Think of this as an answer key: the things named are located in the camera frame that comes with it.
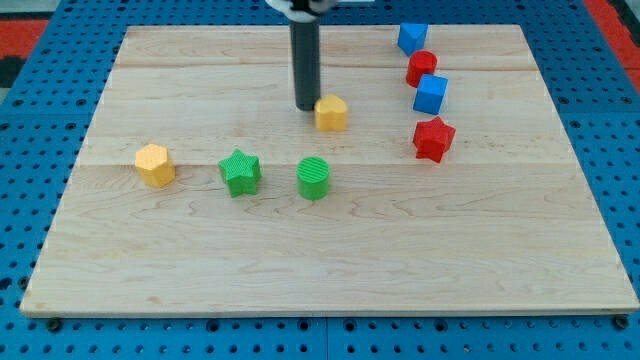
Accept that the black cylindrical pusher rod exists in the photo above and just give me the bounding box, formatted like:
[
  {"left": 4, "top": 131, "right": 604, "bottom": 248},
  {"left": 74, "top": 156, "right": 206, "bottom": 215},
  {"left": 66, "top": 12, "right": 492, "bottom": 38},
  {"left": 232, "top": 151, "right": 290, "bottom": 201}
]
[{"left": 289, "top": 20, "right": 321, "bottom": 111}]

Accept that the white rod mount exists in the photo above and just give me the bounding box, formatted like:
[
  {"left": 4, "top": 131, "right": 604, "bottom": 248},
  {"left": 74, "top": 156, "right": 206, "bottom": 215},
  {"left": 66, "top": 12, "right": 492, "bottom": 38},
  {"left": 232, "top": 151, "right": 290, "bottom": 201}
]
[{"left": 266, "top": 0, "right": 336, "bottom": 22}]

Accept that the yellow heart block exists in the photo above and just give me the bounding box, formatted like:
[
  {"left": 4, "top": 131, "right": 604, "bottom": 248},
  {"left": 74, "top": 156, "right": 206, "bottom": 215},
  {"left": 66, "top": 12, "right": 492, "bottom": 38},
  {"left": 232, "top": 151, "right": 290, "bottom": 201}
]
[{"left": 314, "top": 94, "right": 348, "bottom": 131}]

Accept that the green star block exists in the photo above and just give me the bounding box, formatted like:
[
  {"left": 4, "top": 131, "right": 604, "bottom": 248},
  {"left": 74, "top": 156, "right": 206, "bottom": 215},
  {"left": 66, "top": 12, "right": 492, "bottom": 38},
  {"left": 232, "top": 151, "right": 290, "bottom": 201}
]
[{"left": 218, "top": 149, "right": 262, "bottom": 197}]

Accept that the red star block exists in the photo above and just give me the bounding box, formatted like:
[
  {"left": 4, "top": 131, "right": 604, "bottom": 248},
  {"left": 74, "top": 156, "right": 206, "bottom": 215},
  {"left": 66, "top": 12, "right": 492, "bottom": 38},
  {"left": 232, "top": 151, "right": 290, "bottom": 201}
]
[{"left": 413, "top": 116, "right": 456, "bottom": 163}]

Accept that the blue triangular block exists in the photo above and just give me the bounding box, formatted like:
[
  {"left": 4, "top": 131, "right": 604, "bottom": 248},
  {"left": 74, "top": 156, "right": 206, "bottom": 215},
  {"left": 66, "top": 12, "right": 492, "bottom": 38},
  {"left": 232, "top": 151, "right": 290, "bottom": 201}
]
[{"left": 397, "top": 23, "right": 429, "bottom": 57}]

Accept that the red cylinder block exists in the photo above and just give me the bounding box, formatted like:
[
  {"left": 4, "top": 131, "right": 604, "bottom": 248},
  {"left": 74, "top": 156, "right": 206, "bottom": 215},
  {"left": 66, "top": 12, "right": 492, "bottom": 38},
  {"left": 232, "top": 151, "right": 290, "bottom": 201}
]
[{"left": 405, "top": 50, "right": 438, "bottom": 88}]

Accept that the blue cube block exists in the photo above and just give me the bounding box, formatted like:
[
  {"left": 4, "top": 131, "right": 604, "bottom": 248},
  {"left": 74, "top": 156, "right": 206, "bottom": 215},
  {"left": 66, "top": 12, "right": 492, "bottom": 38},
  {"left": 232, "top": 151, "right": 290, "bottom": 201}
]
[{"left": 413, "top": 74, "right": 448, "bottom": 115}]

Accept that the green cylinder block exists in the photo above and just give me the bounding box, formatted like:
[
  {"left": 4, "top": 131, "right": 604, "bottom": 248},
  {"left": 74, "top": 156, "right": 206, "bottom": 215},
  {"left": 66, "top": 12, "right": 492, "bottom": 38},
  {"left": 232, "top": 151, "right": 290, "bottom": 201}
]
[{"left": 296, "top": 156, "right": 330, "bottom": 200}]

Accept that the wooden board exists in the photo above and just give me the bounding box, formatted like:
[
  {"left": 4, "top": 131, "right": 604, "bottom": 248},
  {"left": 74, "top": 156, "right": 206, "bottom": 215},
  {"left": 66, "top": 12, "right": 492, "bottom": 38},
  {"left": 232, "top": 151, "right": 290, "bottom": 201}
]
[{"left": 21, "top": 25, "right": 639, "bottom": 318}]

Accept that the yellow hexagon block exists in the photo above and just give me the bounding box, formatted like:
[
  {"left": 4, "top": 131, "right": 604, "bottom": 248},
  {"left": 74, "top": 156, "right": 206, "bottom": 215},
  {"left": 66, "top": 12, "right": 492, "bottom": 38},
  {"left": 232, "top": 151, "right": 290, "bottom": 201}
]
[{"left": 135, "top": 144, "right": 176, "bottom": 187}]

